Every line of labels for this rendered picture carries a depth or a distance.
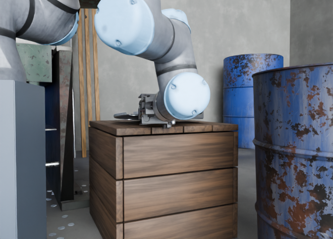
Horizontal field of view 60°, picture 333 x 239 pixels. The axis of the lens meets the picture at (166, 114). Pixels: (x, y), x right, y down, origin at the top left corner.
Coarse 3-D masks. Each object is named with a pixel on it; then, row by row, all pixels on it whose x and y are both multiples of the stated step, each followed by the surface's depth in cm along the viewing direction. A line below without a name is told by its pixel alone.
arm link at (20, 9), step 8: (0, 0) 52; (8, 0) 54; (16, 0) 55; (24, 0) 57; (32, 0) 58; (0, 8) 52; (8, 8) 54; (16, 8) 55; (24, 8) 57; (32, 8) 58; (0, 16) 52; (8, 16) 54; (16, 16) 56; (24, 16) 57; (32, 16) 59; (0, 24) 52; (8, 24) 54; (16, 24) 57; (24, 24) 59; (16, 32) 59; (24, 32) 60
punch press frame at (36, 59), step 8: (24, 48) 111; (32, 48) 112; (40, 48) 113; (48, 48) 114; (24, 56) 111; (32, 56) 112; (40, 56) 113; (48, 56) 115; (24, 64) 111; (32, 64) 112; (40, 64) 113; (48, 64) 115; (32, 72) 112; (40, 72) 113; (48, 72) 115; (32, 80) 112; (40, 80) 113; (48, 80) 115
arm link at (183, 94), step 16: (160, 80) 51; (176, 80) 47; (192, 80) 47; (160, 96) 52; (176, 96) 46; (192, 96) 47; (208, 96) 48; (160, 112) 56; (176, 112) 48; (192, 112) 47
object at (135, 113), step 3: (114, 114) 89; (117, 114) 86; (120, 114) 85; (123, 114) 84; (126, 114) 83; (132, 114) 82; (135, 114) 81; (114, 117) 91; (117, 117) 91; (120, 117) 91; (123, 117) 91; (126, 117) 91; (129, 117) 91; (132, 117) 91; (135, 117) 91
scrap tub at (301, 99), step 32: (320, 64) 49; (256, 96) 65; (288, 96) 54; (320, 96) 50; (256, 128) 66; (288, 128) 55; (320, 128) 50; (256, 160) 68; (288, 160) 55; (320, 160) 50; (256, 192) 71; (288, 192) 56; (320, 192) 51; (288, 224) 56; (320, 224) 51
